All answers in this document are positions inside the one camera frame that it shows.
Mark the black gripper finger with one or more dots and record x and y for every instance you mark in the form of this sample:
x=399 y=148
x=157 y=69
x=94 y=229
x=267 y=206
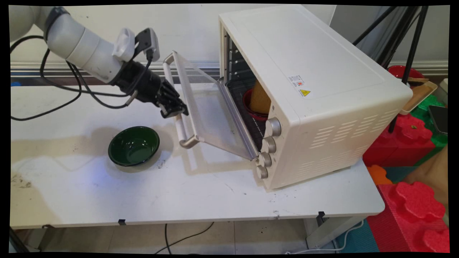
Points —
x=168 y=110
x=175 y=98

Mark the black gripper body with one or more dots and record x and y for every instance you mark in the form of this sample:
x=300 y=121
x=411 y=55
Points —
x=143 y=84

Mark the red bowl inside oven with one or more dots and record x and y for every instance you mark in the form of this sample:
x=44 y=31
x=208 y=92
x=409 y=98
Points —
x=246 y=105

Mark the yellow warning sticker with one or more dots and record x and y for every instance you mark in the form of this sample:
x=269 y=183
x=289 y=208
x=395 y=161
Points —
x=305 y=92

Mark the white table leg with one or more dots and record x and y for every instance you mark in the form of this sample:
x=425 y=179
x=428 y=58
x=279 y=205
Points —
x=330 y=231

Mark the dark green bowl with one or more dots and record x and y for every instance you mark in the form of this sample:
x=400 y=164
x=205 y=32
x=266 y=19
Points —
x=134 y=147

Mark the cream toaster oven body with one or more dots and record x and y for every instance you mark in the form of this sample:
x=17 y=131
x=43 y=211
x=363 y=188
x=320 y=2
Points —
x=322 y=71

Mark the brown bread piece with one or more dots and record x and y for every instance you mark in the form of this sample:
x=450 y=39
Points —
x=260 y=98

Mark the green foam block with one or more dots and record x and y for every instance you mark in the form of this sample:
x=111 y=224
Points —
x=428 y=104

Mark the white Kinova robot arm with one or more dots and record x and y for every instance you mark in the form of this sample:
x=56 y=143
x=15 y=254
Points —
x=82 y=46

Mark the person's bare limb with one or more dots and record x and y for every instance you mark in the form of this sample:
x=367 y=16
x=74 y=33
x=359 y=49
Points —
x=434 y=175

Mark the beige wooden tray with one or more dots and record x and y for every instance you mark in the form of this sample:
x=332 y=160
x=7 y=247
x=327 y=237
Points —
x=421 y=95

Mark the red bowl with black rim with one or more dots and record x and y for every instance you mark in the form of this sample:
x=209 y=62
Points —
x=398 y=71

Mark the white label sticker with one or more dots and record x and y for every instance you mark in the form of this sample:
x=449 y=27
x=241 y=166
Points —
x=297 y=81

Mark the aluminium rail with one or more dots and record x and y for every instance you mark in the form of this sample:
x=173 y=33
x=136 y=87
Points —
x=200 y=68

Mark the teal floor mat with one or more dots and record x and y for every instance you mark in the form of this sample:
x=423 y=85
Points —
x=358 y=240

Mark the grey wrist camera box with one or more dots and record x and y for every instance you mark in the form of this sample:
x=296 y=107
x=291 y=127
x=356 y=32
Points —
x=147 y=41

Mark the metal oven rack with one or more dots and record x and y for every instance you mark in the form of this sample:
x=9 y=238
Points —
x=251 y=125

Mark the orange foam piece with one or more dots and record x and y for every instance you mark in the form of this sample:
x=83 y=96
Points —
x=378 y=175

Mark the silver oven knob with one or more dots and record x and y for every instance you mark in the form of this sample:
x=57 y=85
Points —
x=265 y=159
x=262 y=172
x=269 y=145
x=273 y=127

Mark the black tablet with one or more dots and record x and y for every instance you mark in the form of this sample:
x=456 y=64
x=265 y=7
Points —
x=440 y=118

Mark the black tripod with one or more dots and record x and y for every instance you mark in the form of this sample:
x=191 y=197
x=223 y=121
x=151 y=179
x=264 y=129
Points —
x=416 y=39

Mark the large red foam block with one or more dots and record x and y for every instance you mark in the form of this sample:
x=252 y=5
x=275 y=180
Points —
x=405 y=222

